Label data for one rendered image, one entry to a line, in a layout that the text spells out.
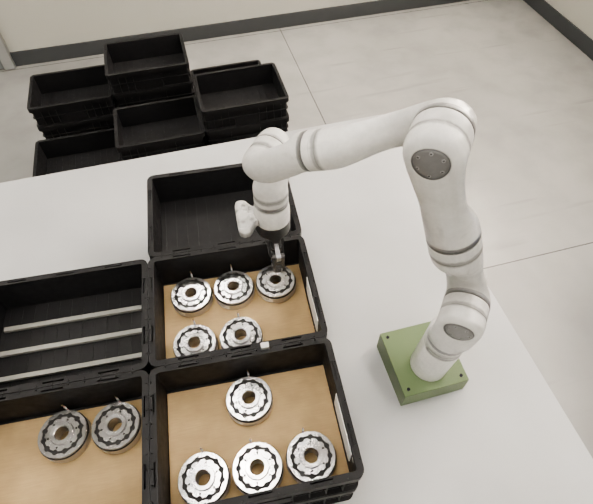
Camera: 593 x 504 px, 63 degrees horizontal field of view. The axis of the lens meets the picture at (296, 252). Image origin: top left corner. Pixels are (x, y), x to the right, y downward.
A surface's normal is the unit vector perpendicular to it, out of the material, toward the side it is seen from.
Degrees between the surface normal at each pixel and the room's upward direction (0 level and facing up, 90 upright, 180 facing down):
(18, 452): 0
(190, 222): 0
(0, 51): 90
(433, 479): 0
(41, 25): 90
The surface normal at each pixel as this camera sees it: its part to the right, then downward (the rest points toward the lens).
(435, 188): -0.35, 0.79
